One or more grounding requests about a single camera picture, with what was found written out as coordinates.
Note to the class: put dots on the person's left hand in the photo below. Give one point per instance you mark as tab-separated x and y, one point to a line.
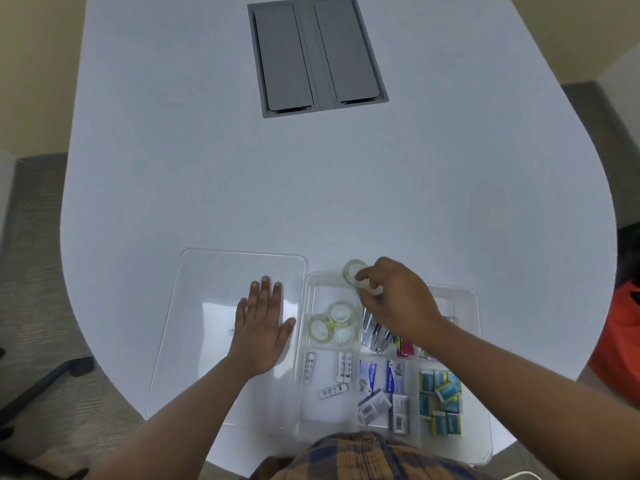
257	339

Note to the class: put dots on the person's right hand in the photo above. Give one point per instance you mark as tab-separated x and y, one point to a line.
402	307

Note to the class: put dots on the person's left middle finger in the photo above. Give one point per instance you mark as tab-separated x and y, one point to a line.
265	297

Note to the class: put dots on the person's right thumb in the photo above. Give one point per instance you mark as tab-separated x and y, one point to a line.
363	274

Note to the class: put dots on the person's left little finger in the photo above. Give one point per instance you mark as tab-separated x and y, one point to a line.
241	314

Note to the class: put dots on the person's left thumb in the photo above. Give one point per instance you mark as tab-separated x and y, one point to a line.
287	334

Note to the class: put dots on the clear tape roll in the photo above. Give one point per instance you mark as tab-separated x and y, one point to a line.
371	291
341	313
320	328
348	270
345	335

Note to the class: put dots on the person's left forearm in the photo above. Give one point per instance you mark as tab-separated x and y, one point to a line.
175	424

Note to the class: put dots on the person's right forearm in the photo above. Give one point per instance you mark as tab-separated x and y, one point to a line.
525	394

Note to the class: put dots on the clear plastic lid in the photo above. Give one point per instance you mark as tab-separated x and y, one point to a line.
210	304

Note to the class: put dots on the white battery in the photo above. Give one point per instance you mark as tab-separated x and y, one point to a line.
309	367
348	367
333	391
340	367

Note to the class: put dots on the silver metal stapler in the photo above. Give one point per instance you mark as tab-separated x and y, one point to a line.
384	342
368	332

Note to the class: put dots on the small red stapler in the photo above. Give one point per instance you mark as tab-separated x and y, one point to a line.
406	348

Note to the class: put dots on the clear plastic organizer box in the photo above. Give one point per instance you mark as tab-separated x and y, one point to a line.
325	414

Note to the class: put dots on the blue white staple box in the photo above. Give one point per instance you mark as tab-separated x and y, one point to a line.
368	377
400	414
374	406
396	377

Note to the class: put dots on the pile of teal small boxes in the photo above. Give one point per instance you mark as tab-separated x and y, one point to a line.
441	402

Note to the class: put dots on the orange blue plaid shirt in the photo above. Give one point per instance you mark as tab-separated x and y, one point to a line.
370	459

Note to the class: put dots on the black office chair base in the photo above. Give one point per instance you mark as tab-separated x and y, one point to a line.
35	389

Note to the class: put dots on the orange red bag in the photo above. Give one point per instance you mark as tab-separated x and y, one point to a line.
620	344

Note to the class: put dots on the black bag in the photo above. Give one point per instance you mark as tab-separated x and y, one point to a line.
629	254

